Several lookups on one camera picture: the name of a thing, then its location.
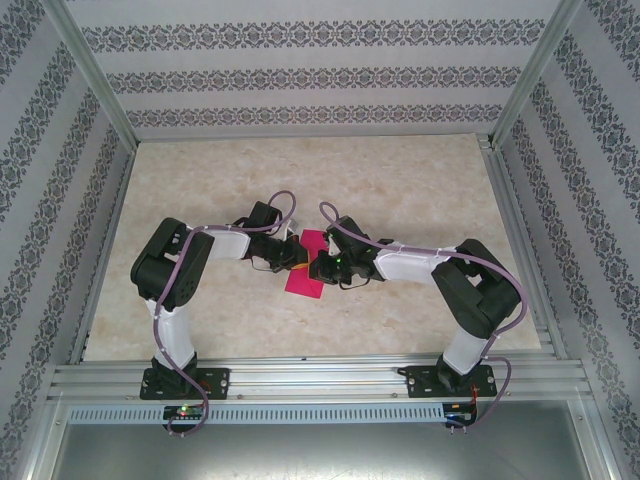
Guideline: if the grey metal sheet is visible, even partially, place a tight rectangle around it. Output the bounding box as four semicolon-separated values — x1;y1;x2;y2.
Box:
29;399;616;480

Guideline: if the small circuit board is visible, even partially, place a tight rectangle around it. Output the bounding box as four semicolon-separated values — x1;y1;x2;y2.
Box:
444;402;479;426
163;404;206;420

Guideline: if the aluminium side rail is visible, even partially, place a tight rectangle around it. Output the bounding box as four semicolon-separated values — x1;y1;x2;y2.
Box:
477;133;570;360
67;142;139;366

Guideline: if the purple cable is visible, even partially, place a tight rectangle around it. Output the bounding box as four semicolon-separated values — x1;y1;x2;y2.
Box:
318;201;531;435
153;191;297;439

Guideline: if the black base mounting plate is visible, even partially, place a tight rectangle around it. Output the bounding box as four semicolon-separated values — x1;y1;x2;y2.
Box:
407;364;501;400
139;367;232;402

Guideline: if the aluminium frame bar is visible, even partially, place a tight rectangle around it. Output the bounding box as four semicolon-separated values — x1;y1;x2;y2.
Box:
569;394;634;480
7;392;69;480

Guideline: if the slotted grey cable duct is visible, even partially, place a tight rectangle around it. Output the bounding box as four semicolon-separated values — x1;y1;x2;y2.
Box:
67;402;446;426

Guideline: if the long aluminium base rail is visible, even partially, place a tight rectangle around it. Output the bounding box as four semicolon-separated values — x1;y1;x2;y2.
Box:
49;352;586;401

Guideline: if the aluminium frame post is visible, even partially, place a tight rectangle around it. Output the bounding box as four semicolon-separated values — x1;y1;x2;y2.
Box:
489;0;586;149
47;0;141;146

